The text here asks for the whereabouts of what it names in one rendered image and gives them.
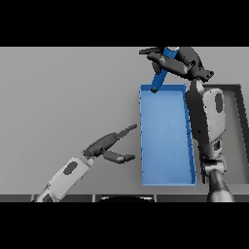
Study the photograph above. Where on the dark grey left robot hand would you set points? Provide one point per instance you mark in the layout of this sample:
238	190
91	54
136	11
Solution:
104	144

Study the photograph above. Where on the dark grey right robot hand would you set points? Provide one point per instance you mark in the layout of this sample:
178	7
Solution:
177	64

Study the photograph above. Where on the blue pipe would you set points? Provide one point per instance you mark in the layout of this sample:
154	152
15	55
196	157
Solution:
160	76

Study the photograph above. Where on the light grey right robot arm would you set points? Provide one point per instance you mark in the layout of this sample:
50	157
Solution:
207	129

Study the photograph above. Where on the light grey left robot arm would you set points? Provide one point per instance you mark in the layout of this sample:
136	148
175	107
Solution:
66	177

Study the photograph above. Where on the blue bin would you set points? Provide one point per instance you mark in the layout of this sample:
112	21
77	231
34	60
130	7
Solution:
166	136

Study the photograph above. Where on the dark grey bin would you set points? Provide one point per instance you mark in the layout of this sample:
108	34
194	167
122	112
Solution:
239	107

